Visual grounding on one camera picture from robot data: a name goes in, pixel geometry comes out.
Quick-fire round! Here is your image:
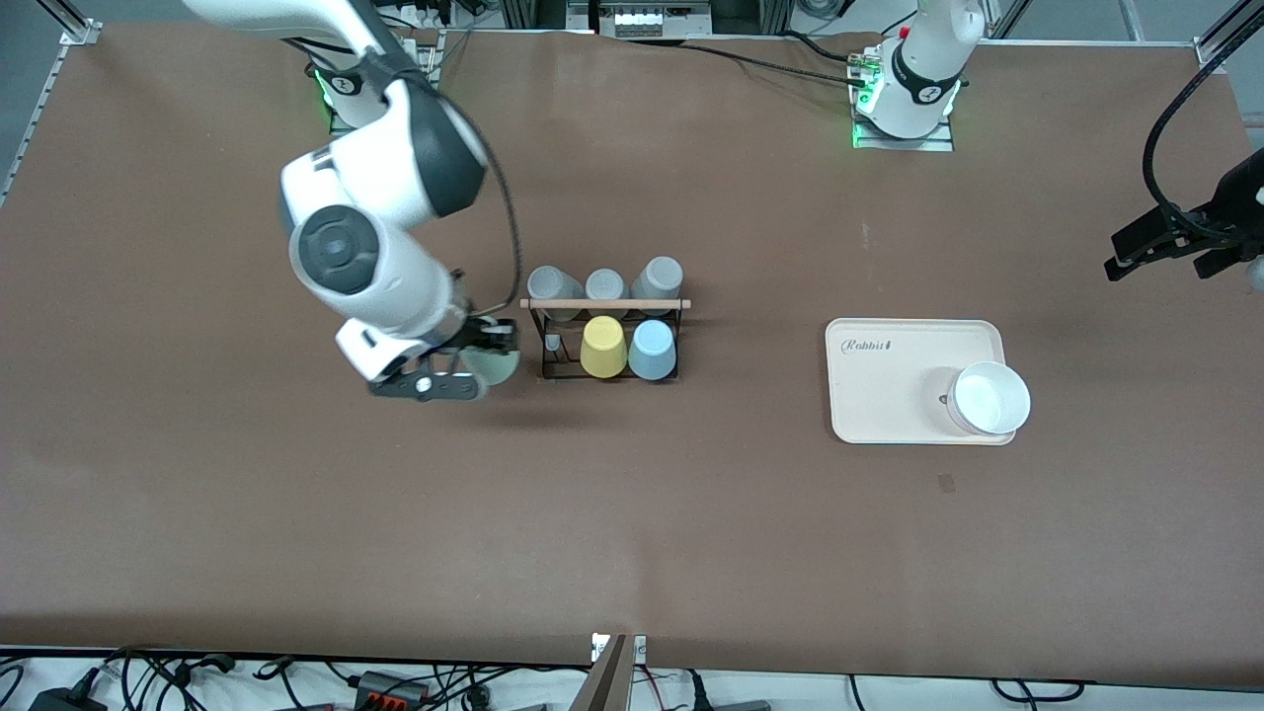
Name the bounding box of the black power adapter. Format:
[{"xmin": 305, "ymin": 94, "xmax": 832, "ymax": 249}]
[{"xmin": 28, "ymin": 681, "xmax": 110, "ymax": 711}]

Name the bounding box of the white bowl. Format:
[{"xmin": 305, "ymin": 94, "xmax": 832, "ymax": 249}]
[{"xmin": 946, "ymin": 360, "xmax": 1032, "ymax": 436}]

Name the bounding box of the beige plastic tray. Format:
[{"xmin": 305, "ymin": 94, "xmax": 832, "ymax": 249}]
[{"xmin": 825, "ymin": 317, "xmax": 1018, "ymax": 446}]

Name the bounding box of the blue plastic cup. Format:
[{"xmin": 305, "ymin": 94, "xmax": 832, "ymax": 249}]
[{"xmin": 628, "ymin": 319, "xmax": 678, "ymax": 382}]

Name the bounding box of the black orange power strip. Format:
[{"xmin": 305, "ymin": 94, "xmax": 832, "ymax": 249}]
[{"xmin": 354, "ymin": 670, "xmax": 428, "ymax": 711}]

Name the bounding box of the pale grey plastic cup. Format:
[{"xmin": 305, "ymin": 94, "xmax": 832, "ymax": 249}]
[{"xmin": 585, "ymin": 269, "xmax": 631, "ymax": 317}]

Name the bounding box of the aluminium frame rail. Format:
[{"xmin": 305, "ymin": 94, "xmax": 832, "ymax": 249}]
[{"xmin": 0, "ymin": 18, "xmax": 102, "ymax": 206}]

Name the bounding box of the yellow plastic cup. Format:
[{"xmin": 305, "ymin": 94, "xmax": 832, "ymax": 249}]
[{"xmin": 580, "ymin": 315, "xmax": 630, "ymax": 380}]

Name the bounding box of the white power strip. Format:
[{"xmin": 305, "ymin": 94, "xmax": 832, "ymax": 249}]
[{"xmin": 612, "ymin": 0, "xmax": 714, "ymax": 40}]

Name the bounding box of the black wire cup rack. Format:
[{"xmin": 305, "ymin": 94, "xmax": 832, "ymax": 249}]
[{"xmin": 519, "ymin": 294, "xmax": 692, "ymax": 383}]

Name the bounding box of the silver mounting bracket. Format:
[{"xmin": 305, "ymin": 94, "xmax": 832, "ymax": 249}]
[{"xmin": 591, "ymin": 633, "xmax": 648, "ymax": 665}]

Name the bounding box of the green plastic cup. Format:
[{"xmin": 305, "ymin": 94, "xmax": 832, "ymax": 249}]
[{"xmin": 459, "ymin": 344, "xmax": 521, "ymax": 392}]

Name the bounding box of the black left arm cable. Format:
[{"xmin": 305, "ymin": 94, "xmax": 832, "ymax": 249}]
[{"xmin": 1142, "ymin": 39, "xmax": 1235, "ymax": 236}]

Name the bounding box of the grey metal camera post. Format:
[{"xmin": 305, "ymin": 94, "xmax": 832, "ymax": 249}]
[{"xmin": 568, "ymin": 634, "xmax": 633, "ymax": 711}]

